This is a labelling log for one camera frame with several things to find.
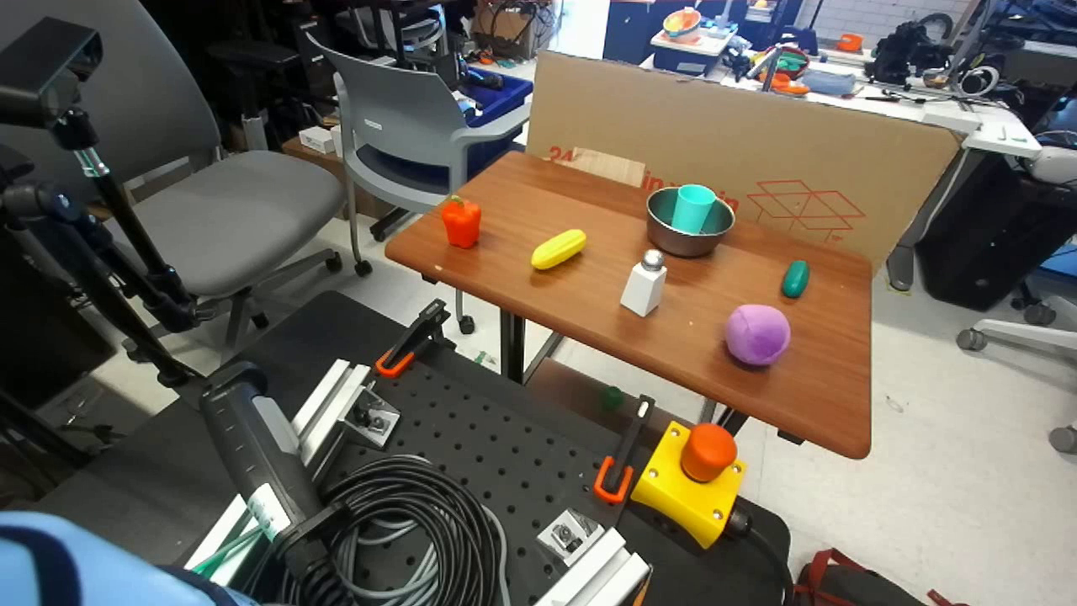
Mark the brown cardboard board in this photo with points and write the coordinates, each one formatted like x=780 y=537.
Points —
x=695 y=123

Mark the black stereo camera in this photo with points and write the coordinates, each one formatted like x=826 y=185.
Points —
x=45 y=61

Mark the tray with toy fruit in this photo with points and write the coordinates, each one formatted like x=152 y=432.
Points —
x=690 y=33

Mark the light blue cloth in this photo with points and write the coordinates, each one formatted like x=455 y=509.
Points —
x=68 y=568

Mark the wooden table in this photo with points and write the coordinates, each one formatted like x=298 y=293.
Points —
x=695 y=359

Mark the grey black power strip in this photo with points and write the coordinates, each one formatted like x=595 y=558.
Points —
x=257 y=441

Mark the grey padded office chair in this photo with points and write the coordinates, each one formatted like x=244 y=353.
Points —
x=225 y=214

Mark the white aluminium rail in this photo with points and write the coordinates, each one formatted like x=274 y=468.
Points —
x=595 y=573
x=325 y=407

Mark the red black bag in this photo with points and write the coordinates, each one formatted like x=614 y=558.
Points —
x=847 y=577

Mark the white background desk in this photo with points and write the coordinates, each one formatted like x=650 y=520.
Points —
x=989 y=123

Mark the silver metal pot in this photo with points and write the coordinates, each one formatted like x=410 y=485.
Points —
x=672 y=242

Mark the blue storage bin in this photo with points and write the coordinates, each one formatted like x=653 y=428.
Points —
x=503 y=97

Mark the black orange clamp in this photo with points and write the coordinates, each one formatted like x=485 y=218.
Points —
x=626 y=447
x=423 y=336

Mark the yellow toy corn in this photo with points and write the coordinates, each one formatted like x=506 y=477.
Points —
x=558 y=249

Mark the small teal toy vegetable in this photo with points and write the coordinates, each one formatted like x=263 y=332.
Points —
x=796 y=281

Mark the yellow emergency stop box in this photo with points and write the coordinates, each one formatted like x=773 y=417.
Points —
x=679 y=490

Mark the black perforated breadboard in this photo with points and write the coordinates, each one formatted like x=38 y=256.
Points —
x=506 y=440

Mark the orange toy bell pepper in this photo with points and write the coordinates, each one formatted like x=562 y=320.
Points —
x=463 y=225

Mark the black camera tripod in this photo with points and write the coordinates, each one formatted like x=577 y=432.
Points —
x=136 y=242

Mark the grey plastic armchair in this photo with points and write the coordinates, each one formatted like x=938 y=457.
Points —
x=404 y=123

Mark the blue plastic cup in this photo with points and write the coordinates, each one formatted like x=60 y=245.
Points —
x=695 y=207

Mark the white shaker bottle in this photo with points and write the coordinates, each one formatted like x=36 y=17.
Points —
x=645 y=290

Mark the purple plush ball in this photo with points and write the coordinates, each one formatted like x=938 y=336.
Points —
x=754 y=336

